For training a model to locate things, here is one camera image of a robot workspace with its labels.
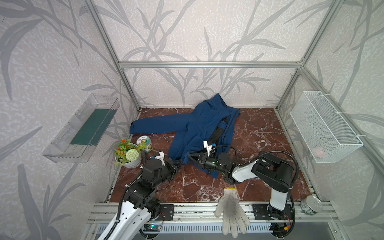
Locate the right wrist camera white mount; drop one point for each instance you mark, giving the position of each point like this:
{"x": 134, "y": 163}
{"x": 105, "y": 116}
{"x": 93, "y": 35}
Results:
{"x": 209, "y": 146}

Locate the potted artificial flower plant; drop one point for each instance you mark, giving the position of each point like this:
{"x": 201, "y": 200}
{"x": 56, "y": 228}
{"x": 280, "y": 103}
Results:
{"x": 129, "y": 155}

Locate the pink object in basket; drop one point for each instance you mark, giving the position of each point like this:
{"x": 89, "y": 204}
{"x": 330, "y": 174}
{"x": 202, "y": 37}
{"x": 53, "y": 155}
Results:
{"x": 318, "y": 152}

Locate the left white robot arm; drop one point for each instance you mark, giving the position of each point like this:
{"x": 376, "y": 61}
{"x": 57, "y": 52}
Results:
{"x": 138, "y": 203}

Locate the clear plastic wall shelf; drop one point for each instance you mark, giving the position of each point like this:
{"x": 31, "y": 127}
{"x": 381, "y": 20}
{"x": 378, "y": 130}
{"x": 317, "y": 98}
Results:
{"x": 79, "y": 138}

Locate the white wire mesh basket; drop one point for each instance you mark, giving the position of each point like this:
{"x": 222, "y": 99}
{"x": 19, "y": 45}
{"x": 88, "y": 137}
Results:
{"x": 321, "y": 125}

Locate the silver metal can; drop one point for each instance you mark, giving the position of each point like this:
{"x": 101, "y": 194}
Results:
{"x": 311, "y": 205}

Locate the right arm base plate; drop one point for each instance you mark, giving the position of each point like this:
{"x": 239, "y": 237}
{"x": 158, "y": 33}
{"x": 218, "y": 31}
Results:
{"x": 266, "y": 212}

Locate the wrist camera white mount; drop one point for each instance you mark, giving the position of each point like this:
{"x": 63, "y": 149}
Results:
{"x": 159, "y": 156}
{"x": 209, "y": 146}

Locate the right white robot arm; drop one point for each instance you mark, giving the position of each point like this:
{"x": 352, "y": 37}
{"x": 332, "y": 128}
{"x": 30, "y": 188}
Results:
{"x": 279, "y": 174}

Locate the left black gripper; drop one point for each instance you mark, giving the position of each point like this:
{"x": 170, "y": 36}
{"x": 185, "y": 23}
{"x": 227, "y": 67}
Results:
{"x": 173, "y": 164}

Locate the blue zip-up jacket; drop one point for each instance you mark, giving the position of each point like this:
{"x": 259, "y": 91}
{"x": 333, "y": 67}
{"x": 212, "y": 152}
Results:
{"x": 211, "y": 120}

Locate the grey knitted work glove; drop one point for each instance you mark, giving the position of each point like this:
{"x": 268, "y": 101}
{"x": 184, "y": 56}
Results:
{"x": 234, "y": 217}

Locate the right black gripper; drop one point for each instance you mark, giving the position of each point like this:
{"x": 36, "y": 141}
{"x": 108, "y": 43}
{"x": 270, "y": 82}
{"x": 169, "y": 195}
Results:
{"x": 198, "y": 159}

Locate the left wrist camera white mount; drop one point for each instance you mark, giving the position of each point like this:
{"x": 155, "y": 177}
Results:
{"x": 159, "y": 156}

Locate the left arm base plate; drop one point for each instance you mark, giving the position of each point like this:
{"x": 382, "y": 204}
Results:
{"x": 163, "y": 212}

